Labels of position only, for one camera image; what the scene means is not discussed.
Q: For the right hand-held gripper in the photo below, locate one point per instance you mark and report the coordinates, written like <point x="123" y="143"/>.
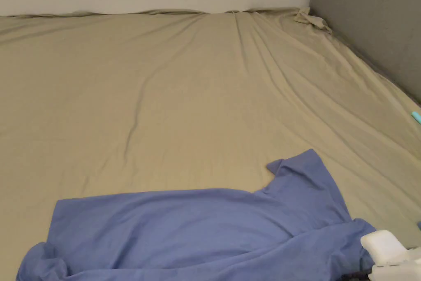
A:
<point x="388" y="248"/>

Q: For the grey padded headboard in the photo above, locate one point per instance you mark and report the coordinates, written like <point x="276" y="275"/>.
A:
<point x="371" y="17"/>

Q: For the bed with beige sheet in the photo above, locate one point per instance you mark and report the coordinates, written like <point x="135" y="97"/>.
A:
<point x="184" y="96"/>

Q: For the small turquoise object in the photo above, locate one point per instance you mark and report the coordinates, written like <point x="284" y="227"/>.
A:
<point x="416" y="115"/>

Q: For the blue shirt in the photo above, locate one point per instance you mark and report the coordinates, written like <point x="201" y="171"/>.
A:
<point x="197" y="228"/>

